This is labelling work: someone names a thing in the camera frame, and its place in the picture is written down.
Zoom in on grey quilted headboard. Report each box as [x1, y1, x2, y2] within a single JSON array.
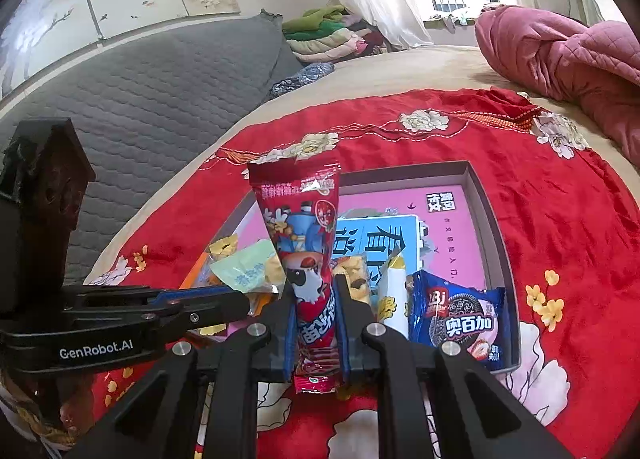
[[0, 9, 301, 285]]

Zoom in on beige bed sheet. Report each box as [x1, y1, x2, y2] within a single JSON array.
[[65, 41, 640, 290]]

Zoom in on yellow-green candy clear wrapper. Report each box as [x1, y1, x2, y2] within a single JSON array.
[[206, 234, 239, 260]]

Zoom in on orange snack packet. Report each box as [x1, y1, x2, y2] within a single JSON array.
[[179, 251, 281, 320]]

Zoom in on clear packet of yellow puffs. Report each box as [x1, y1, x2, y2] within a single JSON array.
[[332, 254, 373, 307]]

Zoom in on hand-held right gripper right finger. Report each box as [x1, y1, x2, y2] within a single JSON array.
[[334, 275, 576, 459]]

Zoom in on pale green snack packet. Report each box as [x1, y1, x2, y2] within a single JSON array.
[[209, 238, 286, 292]]

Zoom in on white and yellow long packet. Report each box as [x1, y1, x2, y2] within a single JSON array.
[[377, 254, 411, 335]]

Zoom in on clothes on windowsill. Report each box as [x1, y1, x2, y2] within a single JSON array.
[[422, 9, 481, 32]]

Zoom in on red cartoon snack packet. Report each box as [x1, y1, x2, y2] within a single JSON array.
[[247, 159, 346, 395]]

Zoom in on dark floral cloth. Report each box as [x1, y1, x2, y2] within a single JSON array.
[[270, 62, 335, 100]]

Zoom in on pile of folded clothes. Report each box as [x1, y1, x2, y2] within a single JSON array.
[[281, 4, 388, 64]]

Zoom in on pink quilt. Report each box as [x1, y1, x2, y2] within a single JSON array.
[[474, 3, 640, 170]]

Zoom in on person's left hand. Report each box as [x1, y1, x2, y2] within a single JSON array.
[[35, 371, 98, 440]]

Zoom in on red floral blanket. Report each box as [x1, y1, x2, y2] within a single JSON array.
[[82, 86, 640, 459]]

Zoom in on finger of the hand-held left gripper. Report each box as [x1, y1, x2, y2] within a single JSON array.
[[62, 286, 238, 312], [75, 294, 251, 337]]

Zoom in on grey cardboard box pink bottom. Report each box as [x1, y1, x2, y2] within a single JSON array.
[[200, 160, 521, 375]]

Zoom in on blue cookie packet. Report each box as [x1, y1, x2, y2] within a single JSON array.
[[407, 269, 506, 365]]

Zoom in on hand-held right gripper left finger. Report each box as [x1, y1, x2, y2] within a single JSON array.
[[65, 289, 296, 459]]

